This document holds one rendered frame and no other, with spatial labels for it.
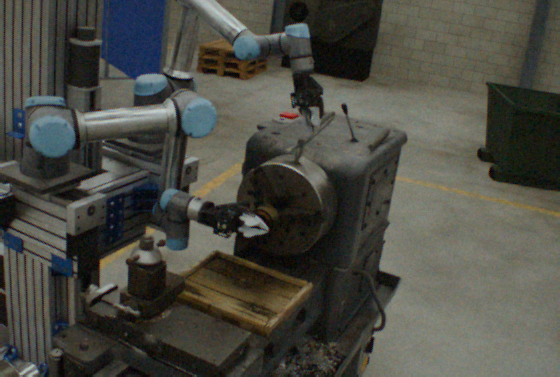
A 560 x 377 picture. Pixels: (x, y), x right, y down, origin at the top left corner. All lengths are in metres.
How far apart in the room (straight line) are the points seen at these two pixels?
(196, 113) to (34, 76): 0.60
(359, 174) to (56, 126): 0.95
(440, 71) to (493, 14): 1.42
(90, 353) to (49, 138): 0.58
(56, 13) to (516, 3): 10.26
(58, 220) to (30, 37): 0.61
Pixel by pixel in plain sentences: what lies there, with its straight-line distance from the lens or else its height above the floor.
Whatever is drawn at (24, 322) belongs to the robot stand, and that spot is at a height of 0.42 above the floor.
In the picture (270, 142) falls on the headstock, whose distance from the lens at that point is 2.11.
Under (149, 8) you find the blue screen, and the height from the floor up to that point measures 1.17.
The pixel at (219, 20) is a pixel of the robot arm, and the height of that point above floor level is 1.64.
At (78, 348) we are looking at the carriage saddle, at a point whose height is 0.91.
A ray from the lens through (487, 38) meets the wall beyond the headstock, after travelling 11.72.
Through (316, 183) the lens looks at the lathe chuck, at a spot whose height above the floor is 1.20.
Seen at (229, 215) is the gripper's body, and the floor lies 1.12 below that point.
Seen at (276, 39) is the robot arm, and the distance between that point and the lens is 2.01.
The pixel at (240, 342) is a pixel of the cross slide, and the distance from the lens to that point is 1.51.
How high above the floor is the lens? 1.84
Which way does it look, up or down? 19 degrees down
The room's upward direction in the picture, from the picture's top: 8 degrees clockwise
